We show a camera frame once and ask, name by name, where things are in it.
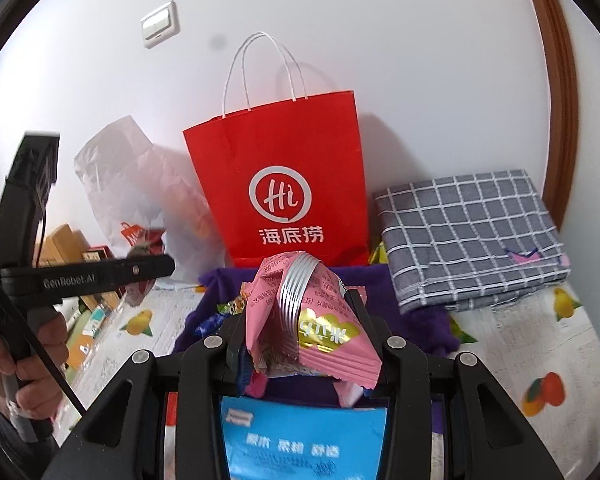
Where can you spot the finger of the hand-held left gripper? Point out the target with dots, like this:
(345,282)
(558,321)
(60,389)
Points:
(145,267)

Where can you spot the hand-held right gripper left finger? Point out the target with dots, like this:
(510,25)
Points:
(239,360)

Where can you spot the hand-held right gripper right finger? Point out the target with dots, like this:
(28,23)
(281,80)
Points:
(375,330)

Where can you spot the dark red snack packet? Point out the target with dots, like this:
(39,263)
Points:
(142,292)

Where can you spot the pink snack packet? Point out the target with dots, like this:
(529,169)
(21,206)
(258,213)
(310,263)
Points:
(330,350)
(347,394)

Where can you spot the red paper bag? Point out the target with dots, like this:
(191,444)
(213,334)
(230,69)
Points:
(290,160)

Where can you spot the person's left hand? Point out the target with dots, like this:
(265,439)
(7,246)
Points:
(45,360)

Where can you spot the cardboard box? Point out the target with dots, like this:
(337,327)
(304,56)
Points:
(62,245)

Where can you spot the purple towel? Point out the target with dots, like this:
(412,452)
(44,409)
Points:
(415,325)

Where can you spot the dark blue candy wrapper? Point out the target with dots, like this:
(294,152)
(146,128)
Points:
(209,325)

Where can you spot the dark red box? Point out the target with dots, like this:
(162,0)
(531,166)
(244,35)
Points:
(97,252)

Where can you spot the gold candy wrapper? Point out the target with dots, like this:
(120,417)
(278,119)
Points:
(232,306)

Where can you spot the gold snack packet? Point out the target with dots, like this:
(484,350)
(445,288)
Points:
(378,255)

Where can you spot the white plastic bag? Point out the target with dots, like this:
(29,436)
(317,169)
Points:
(130,175)

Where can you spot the blue flat packet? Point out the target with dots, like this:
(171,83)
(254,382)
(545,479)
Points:
(300,435)

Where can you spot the fruit print bed sheet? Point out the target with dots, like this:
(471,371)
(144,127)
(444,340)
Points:
(505,360)

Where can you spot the grey checked folded cloth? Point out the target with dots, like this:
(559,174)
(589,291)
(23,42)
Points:
(470,230)

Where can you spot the white wall switch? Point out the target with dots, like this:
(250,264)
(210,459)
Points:
(160,25)

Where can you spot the wooden door frame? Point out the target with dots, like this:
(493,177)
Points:
(555,85)

